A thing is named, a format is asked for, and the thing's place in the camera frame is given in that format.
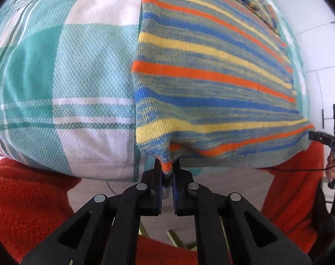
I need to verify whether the red fleece garment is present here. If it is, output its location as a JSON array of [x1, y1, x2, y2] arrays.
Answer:
[[0, 142, 324, 262]]

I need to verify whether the teal plaid bed cover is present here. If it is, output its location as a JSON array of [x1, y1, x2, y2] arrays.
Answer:
[[0, 0, 308, 181]]

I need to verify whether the striped knitted t-shirt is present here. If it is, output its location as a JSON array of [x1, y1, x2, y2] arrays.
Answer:
[[132, 0, 312, 174]]

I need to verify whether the black cable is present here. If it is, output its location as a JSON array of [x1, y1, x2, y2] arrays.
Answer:
[[262, 159, 335, 173]]

